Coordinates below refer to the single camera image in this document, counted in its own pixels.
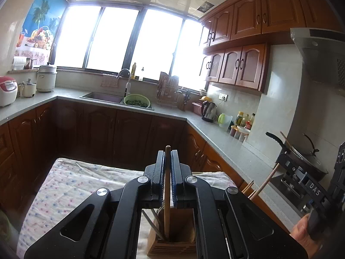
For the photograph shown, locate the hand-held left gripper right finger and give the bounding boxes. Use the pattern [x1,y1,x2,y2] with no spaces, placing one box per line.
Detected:
[170,150,308,259]

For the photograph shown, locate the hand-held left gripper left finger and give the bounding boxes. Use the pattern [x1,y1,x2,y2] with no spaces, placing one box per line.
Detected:
[24,151,165,259]

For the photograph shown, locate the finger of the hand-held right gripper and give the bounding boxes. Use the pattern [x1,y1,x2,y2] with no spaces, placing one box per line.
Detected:
[274,152,304,184]
[334,140,345,188]

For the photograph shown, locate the long bamboo chopstick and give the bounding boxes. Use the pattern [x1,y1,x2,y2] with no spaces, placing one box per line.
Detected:
[250,162,281,201]

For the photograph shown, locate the wooden utensil holder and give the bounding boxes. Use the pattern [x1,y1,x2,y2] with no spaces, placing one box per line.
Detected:
[140,206,198,258]

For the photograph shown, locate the person's right hand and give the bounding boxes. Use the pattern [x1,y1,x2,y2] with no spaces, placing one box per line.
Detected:
[290,213,325,255]

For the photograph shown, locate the black wok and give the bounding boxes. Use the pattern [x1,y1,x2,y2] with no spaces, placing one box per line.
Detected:
[265,132,330,182]

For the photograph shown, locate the glass wok lid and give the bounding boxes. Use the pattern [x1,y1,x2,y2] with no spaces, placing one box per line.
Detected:
[286,133,328,174]

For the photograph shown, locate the wooden stick in wok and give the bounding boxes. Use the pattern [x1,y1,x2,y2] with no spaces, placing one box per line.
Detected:
[280,131,292,152]

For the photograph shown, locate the gas stove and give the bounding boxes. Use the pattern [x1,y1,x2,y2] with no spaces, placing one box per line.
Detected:
[269,173,314,218]

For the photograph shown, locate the row of condiment bottles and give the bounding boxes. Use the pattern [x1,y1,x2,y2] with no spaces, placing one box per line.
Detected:
[230,111,256,142]

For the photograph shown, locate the electric kettle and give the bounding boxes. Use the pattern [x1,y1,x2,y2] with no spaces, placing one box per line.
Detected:
[201,100,218,123]

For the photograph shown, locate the green white pitcher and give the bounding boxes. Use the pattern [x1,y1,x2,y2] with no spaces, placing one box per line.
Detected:
[217,112,234,131]

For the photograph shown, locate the green colander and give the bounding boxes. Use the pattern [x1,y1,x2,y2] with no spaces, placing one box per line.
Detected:
[123,94,150,108]

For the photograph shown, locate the dish rack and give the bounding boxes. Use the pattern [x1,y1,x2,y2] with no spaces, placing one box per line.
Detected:
[156,71,180,109]

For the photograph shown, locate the white floral cloth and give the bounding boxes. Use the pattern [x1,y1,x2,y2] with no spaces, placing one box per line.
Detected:
[16,157,238,259]

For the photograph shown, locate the steel sink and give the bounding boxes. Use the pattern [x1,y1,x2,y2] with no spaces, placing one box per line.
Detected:
[79,91,156,111]

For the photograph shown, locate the chrome faucet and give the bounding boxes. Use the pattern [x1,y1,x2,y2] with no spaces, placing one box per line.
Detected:
[117,68,133,98]

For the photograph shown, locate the steel range hood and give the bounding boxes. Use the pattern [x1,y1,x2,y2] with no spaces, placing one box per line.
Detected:
[289,27,345,90]

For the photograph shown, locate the pink towel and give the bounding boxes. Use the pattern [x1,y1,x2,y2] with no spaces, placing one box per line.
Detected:
[101,74,119,88]

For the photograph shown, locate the kitchen window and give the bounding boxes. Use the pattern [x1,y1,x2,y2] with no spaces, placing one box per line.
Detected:
[52,1,214,90]

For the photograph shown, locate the small white electric pot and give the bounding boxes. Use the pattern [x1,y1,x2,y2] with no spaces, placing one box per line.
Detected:
[17,79,37,98]

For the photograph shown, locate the white red rice cooker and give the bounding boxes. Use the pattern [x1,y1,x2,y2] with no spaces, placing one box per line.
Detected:
[0,76,18,107]

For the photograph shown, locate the wooden wall cabinets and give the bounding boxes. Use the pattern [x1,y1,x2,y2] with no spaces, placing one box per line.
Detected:
[199,0,345,95]

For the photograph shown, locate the beach wall poster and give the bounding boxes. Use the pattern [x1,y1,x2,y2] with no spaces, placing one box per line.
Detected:
[15,0,68,66]

